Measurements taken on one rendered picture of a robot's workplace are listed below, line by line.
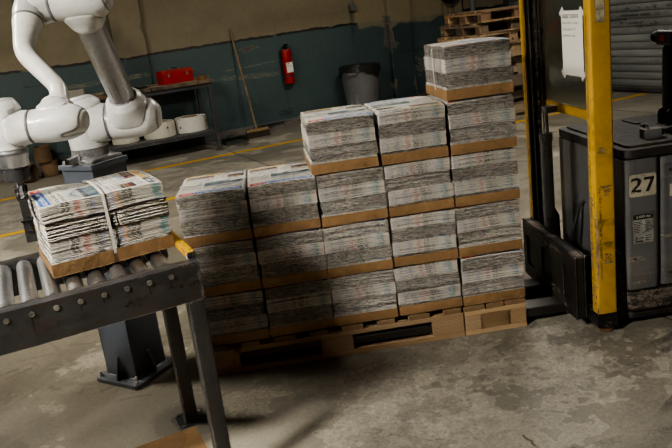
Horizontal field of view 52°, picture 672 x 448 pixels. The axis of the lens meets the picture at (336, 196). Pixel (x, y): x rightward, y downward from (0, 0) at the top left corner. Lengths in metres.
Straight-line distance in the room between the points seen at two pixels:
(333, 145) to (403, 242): 0.52
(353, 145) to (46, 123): 1.25
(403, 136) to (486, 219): 0.53
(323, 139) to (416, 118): 0.40
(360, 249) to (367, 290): 0.19
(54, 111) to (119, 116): 0.74
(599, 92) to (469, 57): 0.53
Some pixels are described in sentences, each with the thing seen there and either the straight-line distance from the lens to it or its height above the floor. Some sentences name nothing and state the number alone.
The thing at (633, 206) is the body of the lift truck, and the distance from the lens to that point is 3.17.
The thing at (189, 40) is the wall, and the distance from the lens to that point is 9.65.
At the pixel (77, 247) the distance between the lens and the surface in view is 2.25.
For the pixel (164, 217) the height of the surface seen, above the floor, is 0.91.
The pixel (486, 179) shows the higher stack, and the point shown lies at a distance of 3.04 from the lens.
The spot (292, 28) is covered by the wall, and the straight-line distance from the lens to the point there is 10.13.
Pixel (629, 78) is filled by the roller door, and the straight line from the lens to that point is 10.22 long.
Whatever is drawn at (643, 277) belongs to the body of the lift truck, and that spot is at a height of 0.22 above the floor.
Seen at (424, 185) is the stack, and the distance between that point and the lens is 2.98.
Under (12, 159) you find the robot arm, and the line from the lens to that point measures 2.29.
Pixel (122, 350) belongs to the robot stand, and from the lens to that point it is 3.28.
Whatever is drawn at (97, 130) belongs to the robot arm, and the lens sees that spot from 3.02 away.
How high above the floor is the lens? 1.46
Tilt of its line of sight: 14 degrees down
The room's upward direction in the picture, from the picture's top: 7 degrees counter-clockwise
